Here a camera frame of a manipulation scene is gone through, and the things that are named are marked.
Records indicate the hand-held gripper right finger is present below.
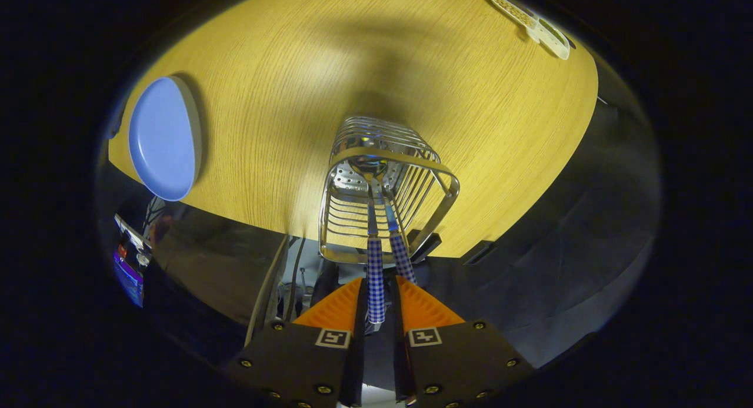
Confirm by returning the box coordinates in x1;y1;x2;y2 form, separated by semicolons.
393;275;536;408

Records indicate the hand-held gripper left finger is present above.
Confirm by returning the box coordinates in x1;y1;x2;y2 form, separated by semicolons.
222;277;366;408

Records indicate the spoon with blue checked handle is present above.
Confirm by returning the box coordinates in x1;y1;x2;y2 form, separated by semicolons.
356;155;389;326

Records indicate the fork with blue checked handle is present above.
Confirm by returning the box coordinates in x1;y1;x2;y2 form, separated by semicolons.
376;185;417;285

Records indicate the black table clamp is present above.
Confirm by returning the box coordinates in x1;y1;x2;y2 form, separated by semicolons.
409;233;442;263
462;240;498;266

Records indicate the white-edged laptop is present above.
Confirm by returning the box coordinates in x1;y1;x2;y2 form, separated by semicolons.
112;213;155;309

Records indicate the blue round plate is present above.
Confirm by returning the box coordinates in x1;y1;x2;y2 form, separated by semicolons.
128;75;203;202

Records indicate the white divided condiment dish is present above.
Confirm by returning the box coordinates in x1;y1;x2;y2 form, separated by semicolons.
488;0;571;61

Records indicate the metal wire cutlery rack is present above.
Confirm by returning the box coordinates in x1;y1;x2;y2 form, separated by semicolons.
318;115;461;265

